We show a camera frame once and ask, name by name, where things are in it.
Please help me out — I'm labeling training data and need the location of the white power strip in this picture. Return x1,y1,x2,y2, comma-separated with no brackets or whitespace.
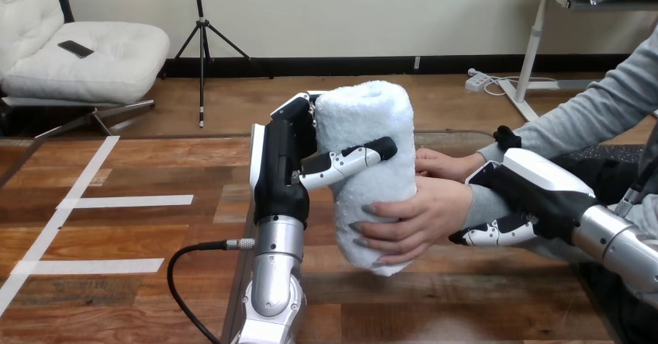
464,68,493,94

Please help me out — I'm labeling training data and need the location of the black phone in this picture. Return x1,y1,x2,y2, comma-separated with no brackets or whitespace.
57,39,95,60

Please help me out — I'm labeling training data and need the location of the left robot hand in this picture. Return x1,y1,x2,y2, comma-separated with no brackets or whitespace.
249,90,400,225

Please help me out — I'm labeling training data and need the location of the person's body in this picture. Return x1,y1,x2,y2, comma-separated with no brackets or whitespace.
555,115,658,344

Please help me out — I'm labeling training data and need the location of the white power cable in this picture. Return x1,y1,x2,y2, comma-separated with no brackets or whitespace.
482,75,559,97

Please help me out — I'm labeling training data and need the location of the white cushioned chair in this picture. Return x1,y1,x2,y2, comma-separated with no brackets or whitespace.
0,0,171,140

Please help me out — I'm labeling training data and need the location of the white towel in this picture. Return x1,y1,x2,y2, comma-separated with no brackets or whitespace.
313,79,418,278

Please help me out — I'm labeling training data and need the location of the black cable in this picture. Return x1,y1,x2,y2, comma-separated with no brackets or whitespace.
166,238,257,344
614,123,658,218

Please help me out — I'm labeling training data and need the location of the person's hand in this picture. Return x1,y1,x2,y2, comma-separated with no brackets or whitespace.
348,176,474,267
414,148,490,183

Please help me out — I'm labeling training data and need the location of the white desk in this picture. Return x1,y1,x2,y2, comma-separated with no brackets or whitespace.
497,0,658,123

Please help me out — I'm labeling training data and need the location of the black tripod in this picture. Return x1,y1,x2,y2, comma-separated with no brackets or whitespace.
158,0,275,130

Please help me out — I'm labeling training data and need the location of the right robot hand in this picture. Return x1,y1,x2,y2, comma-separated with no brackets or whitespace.
448,125,601,248

